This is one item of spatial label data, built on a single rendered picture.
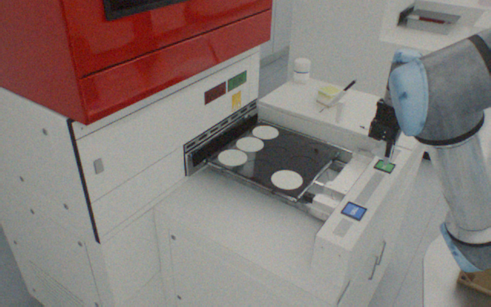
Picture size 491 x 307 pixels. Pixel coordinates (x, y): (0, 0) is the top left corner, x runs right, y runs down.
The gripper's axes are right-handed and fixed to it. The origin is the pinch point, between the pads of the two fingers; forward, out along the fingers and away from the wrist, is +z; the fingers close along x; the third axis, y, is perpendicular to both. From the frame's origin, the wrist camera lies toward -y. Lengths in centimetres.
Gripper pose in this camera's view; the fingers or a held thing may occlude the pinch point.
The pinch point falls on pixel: (388, 162)
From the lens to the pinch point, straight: 133.6
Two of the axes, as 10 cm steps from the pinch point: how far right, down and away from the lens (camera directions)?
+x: -5.6, 4.3, -7.0
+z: -0.3, 8.4, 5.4
